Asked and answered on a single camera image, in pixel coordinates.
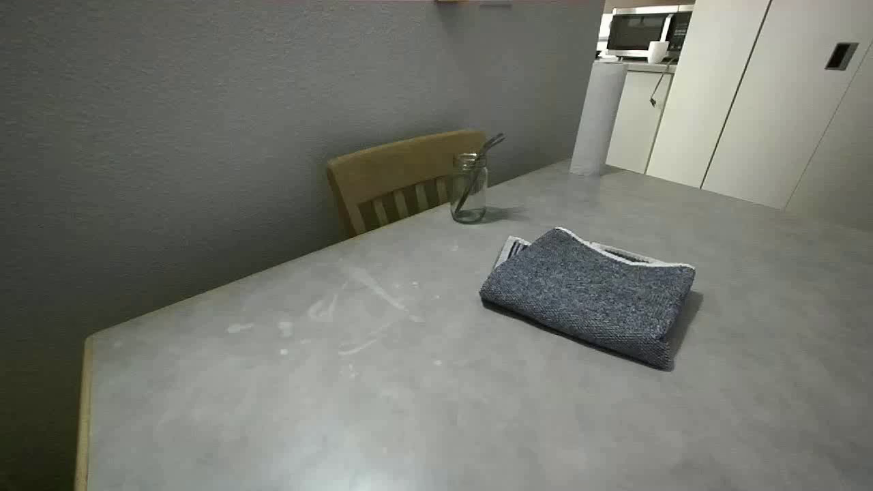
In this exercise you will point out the blue grey striped towel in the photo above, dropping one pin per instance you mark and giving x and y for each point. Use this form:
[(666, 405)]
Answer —
[(583, 296)]

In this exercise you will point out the white microwave oven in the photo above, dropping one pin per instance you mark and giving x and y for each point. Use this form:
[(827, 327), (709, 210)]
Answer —
[(636, 30)]

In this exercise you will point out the white cup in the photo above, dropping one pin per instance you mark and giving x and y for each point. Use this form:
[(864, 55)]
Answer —
[(658, 53)]

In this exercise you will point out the wooden slat-back chair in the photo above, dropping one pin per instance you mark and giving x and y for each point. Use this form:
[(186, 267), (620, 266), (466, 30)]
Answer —
[(400, 166)]

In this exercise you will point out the clear glass jar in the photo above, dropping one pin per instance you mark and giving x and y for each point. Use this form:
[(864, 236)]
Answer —
[(471, 206)]

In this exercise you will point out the clear glass bottle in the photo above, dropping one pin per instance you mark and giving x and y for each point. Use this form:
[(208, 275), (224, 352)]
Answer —
[(492, 146)]

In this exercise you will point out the white counter cabinet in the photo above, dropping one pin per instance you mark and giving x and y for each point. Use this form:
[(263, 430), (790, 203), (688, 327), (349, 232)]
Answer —
[(636, 119)]

